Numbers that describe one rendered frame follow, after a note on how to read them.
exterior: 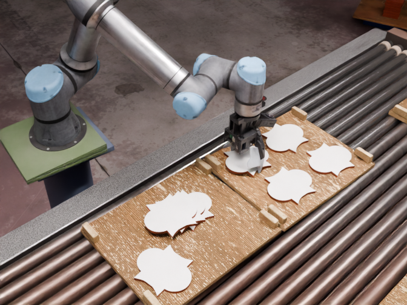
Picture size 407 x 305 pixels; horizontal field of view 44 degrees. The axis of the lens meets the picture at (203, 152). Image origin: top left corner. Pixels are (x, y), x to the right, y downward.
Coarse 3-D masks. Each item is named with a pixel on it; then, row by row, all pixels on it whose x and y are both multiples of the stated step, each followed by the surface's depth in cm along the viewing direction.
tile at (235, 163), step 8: (224, 152) 155; (232, 152) 155; (248, 152) 155; (232, 160) 152; (240, 160) 152; (264, 160) 153; (232, 168) 149; (240, 168) 149; (248, 168) 150; (256, 168) 150
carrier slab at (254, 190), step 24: (288, 120) 170; (264, 144) 160; (312, 144) 161; (336, 144) 161; (264, 168) 152; (288, 168) 152; (360, 168) 153; (240, 192) 145; (264, 192) 144; (336, 192) 146; (288, 216) 138
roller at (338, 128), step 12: (396, 84) 191; (384, 96) 185; (360, 108) 179; (372, 108) 181; (348, 120) 174; (336, 132) 170; (96, 288) 122; (108, 288) 122; (120, 288) 123; (84, 300) 119; (96, 300) 120
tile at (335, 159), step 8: (312, 152) 156; (320, 152) 156; (328, 152) 157; (336, 152) 157; (344, 152) 157; (312, 160) 154; (320, 160) 154; (328, 160) 154; (336, 160) 154; (344, 160) 154; (312, 168) 152; (320, 168) 151; (328, 168) 151; (336, 168) 151; (344, 168) 152; (336, 176) 150
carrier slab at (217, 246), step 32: (160, 192) 143; (224, 192) 144; (96, 224) 134; (128, 224) 134; (224, 224) 135; (256, 224) 136; (128, 256) 127; (192, 256) 127; (224, 256) 127; (192, 288) 120
